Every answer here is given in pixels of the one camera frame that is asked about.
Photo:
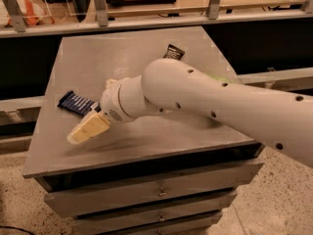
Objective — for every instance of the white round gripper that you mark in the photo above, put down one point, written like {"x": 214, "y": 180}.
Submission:
{"x": 110, "y": 102}

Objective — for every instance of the blue rxbar blueberry wrapper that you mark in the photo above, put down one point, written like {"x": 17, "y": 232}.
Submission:
{"x": 77, "y": 104}

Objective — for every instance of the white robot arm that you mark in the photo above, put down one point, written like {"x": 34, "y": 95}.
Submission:
{"x": 280, "y": 120}

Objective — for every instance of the dark brown snack bar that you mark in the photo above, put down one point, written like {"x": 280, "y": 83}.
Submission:
{"x": 174, "y": 52}

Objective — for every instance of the grey drawer cabinet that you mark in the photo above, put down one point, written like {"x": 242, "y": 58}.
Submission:
{"x": 144, "y": 147}

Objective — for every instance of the top grey drawer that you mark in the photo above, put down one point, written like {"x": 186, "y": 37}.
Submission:
{"x": 147, "y": 189}

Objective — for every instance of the grey drawer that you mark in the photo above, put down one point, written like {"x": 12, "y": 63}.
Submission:
{"x": 200, "y": 220}
{"x": 158, "y": 213}
{"x": 147, "y": 189}

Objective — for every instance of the orange white cloth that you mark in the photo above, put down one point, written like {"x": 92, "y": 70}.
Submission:
{"x": 31, "y": 12}

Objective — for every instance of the green crumpled chip bag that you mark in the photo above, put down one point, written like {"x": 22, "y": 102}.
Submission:
{"x": 221, "y": 78}

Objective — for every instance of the middle grey drawer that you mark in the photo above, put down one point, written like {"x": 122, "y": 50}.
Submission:
{"x": 158, "y": 213}

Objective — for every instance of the bottom grey drawer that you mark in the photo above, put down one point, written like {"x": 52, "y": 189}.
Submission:
{"x": 200, "y": 220}

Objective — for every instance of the middle metal bracket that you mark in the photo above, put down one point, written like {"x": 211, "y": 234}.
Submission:
{"x": 101, "y": 12}

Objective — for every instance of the metal bracket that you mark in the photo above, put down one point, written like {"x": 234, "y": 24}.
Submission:
{"x": 15, "y": 14}
{"x": 212, "y": 11}
{"x": 101, "y": 12}

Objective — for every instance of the left metal bracket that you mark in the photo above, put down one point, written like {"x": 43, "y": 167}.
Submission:
{"x": 15, "y": 14}

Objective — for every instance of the right metal bracket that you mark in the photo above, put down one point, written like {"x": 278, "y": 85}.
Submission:
{"x": 212, "y": 11}

